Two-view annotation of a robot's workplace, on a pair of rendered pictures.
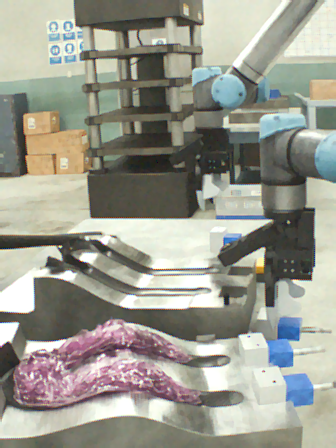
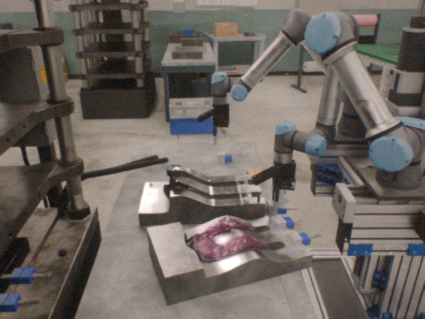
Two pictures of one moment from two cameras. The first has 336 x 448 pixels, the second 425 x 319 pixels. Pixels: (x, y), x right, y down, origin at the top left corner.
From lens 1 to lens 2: 0.66 m
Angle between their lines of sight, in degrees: 19
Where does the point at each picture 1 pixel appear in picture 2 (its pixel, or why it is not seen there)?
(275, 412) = (300, 249)
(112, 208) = (98, 112)
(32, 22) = not seen: outside the picture
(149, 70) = (111, 16)
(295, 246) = (287, 176)
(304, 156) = (299, 145)
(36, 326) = (169, 218)
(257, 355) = (281, 225)
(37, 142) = not seen: hidden behind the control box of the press
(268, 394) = (295, 242)
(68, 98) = not seen: hidden behind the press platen
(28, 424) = (214, 268)
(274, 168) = (282, 147)
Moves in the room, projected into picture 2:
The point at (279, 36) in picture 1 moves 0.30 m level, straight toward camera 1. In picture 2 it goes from (267, 67) to (285, 82)
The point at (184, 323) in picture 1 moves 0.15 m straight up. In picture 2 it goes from (240, 211) to (242, 177)
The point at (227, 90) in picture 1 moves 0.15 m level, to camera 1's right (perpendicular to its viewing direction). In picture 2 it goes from (239, 93) to (269, 91)
